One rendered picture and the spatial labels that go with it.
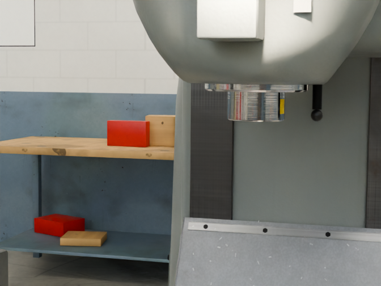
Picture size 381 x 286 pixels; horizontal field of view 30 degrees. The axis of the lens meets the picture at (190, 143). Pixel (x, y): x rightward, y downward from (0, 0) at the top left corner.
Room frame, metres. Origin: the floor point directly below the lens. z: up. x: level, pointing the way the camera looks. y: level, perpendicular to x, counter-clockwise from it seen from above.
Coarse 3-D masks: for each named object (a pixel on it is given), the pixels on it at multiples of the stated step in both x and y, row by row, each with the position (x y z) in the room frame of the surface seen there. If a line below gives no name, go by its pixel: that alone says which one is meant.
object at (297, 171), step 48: (192, 96) 0.98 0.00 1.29; (288, 96) 0.96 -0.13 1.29; (336, 96) 0.94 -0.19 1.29; (192, 144) 0.98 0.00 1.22; (240, 144) 0.97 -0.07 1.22; (288, 144) 0.96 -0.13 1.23; (336, 144) 0.94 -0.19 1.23; (192, 192) 0.98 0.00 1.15; (240, 192) 0.97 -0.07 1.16; (288, 192) 0.96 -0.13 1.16; (336, 192) 0.94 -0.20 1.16
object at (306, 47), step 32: (160, 0) 0.52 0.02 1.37; (192, 0) 0.51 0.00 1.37; (288, 0) 0.50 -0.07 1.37; (320, 0) 0.50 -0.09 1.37; (352, 0) 0.50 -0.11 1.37; (160, 32) 0.53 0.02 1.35; (192, 32) 0.51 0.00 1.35; (288, 32) 0.50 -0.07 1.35; (320, 32) 0.50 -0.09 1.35; (352, 32) 0.52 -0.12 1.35; (192, 64) 0.52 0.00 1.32; (224, 64) 0.51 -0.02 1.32; (256, 64) 0.51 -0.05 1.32; (288, 64) 0.51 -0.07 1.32; (320, 64) 0.52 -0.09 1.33
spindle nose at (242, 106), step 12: (228, 96) 0.59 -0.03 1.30; (240, 96) 0.57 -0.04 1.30; (252, 96) 0.57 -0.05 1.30; (264, 96) 0.57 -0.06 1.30; (276, 96) 0.57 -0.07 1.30; (228, 108) 0.59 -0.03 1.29; (240, 108) 0.57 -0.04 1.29; (252, 108) 0.57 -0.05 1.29; (264, 108) 0.57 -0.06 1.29; (276, 108) 0.57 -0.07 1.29; (240, 120) 0.57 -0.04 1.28; (252, 120) 0.57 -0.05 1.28; (264, 120) 0.57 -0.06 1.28; (276, 120) 0.57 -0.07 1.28
